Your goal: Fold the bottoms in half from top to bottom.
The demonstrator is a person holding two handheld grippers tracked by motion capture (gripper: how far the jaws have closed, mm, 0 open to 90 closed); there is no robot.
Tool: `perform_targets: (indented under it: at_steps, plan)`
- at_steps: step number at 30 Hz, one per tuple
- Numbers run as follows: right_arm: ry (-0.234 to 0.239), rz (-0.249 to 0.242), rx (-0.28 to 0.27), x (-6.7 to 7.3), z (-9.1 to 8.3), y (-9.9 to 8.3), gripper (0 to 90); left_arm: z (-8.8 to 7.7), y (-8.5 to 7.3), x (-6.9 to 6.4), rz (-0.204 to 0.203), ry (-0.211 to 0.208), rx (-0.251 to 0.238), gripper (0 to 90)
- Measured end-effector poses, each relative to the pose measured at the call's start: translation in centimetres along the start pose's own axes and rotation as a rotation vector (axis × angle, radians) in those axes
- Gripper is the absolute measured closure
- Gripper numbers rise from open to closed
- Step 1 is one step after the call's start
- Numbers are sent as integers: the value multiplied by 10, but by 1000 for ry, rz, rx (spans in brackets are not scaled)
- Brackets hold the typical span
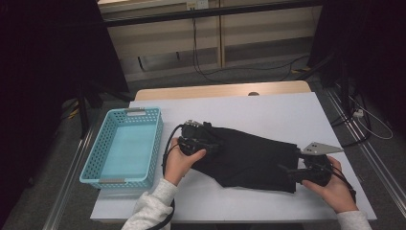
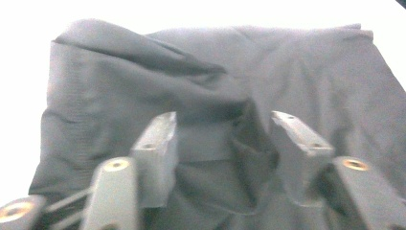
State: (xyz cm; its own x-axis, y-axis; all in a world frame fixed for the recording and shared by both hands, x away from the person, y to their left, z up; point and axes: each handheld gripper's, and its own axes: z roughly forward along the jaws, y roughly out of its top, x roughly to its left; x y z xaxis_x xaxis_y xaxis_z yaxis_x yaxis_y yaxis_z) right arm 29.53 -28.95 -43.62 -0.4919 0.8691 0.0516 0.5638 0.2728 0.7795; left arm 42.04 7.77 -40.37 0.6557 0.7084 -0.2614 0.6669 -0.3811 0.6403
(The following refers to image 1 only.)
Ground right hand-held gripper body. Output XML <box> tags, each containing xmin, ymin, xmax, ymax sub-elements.
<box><xmin>295</xmin><ymin>141</ymin><xmax>345</xmax><ymax>188</ymax></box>

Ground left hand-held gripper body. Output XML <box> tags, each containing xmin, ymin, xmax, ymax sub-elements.
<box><xmin>177</xmin><ymin>119</ymin><xmax>210</xmax><ymax>157</ymax></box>

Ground black short pants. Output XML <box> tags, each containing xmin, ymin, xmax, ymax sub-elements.
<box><xmin>191</xmin><ymin>121</ymin><xmax>302</xmax><ymax>195</ymax></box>

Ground light blue plastic basket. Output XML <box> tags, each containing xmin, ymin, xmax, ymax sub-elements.
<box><xmin>79</xmin><ymin>106</ymin><xmax>165</xmax><ymax>190</ymax></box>

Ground person's left hand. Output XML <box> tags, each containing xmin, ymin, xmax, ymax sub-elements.
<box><xmin>163</xmin><ymin>137</ymin><xmax>208</xmax><ymax>187</ymax></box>

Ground person's right hand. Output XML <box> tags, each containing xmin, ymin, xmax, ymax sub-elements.
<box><xmin>301</xmin><ymin>155</ymin><xmax>359</xmax><ymax>215</ymax></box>

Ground light wooden table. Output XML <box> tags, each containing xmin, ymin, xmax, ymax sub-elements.
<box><xmin>133</xmin><ymin>80</ymin><xmax>312</xmax><ymax>103</ymax></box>

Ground white table cover board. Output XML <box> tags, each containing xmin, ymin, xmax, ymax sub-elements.
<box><xmin>90</xmin><ymin>91</ymin><xmax>377</xmax><ymax>223</ymax></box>

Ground beige wooden cabinet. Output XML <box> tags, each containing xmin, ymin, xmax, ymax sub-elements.
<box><xmin>97</xmin><ymin>0</ymin><xmax>324</xmax><ymax>83</ymax></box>

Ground black horizontal bar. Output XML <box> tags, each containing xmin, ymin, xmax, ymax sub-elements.
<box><xmin>102</xmin><ymin>0</ymin><xmax>324</xmax><ymax>28</ymax></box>

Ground black curtain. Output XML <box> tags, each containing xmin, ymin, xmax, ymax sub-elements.
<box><xmin>307</xmin><ymin>0</ymin><xmax>406</xmax><ymax>137</ymax></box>
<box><xmin>0</xmin><ymin>0</ymin><xmax>130</xmax><ymax>209</ymax></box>

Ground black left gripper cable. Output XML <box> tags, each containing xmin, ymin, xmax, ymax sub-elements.
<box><xmin>149</xmin><ymin>124</ymin><xmax>185</xmax><ymax>230</ymax></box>

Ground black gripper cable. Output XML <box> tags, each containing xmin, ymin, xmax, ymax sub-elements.
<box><xmin>149</xmin><ymin>124</ymin><xmax>185</xmax><ymax>230</ymax></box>
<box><xmin>319</xmin><ymin>163</ymin><xmax>357</xmax><ymax>204</ymax></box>

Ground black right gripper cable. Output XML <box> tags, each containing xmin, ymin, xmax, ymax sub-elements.
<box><xmin>319</xmin><ymin>163</ymin><xmax>357</xmax><ymax>204</ymax></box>

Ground bundle of black cables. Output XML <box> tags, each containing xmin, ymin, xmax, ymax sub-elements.
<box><xmin>329</xmin><ymin>85</ymin><xmax>374</xmax><ymax>148</ymax></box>

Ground aluminium floor rail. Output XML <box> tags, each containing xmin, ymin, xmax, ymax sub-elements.
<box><xmin>324</xmin><ymin>87</ymin><xmax>406</xmax><ymax>210</ymax></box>
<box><xmin>42</xmin><ymin>126</ymin><xmax>97</xmax><ymax>230</ymax></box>

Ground thin white cable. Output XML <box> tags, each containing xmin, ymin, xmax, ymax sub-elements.
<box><xmin>348</xmin><ymin>95</ymin><xmax>395</xmax><ymax>141</ymax></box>

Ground black floor cable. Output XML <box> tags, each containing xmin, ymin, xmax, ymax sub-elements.
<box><xmin>204</xmin><ymin>54</ymin><xmax>311</xmax><ymax>82</ymax></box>

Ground black hanging cable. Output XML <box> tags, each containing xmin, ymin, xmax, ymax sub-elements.
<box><xmin>191</xmin><ymin>17</ymin><xmax>231</xmax><ymax>85</ymax></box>

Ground yellow cable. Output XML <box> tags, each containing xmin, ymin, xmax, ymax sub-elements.
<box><xmin>66</xmin><ymin>100</ymin><xmax>80</xmax><ymax>120</ymax></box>

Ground white wall outlet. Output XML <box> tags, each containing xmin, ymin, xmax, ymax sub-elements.
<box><xmin>186</xmin><ymin>0</ymin><xmax>210</xmax><ymax>11</ymax></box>

